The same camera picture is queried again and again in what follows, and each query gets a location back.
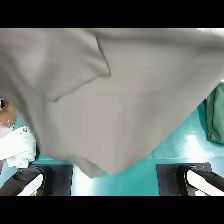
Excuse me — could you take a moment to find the grey-brown T-shirt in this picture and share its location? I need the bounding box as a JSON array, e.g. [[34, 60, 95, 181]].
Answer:
[[0, 28, 224, 179]]

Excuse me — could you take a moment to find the white garment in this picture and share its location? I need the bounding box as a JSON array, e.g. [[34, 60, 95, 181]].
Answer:
[[0, 125, 37, 169]]

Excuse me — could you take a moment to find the green garment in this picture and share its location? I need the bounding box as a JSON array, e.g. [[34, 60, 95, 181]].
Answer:
[[205, 81, 224, 145]]

